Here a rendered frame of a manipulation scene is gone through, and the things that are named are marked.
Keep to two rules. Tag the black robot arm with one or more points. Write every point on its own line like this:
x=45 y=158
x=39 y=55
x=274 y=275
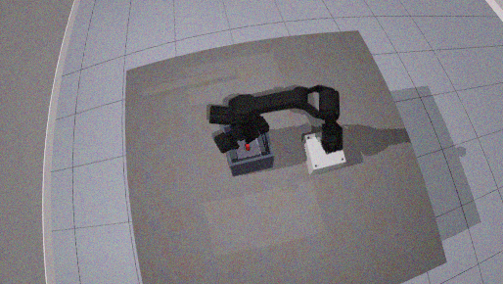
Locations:
x=242 y=109

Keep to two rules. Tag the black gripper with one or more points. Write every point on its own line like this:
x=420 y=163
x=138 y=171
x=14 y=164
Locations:
x=226 y=142

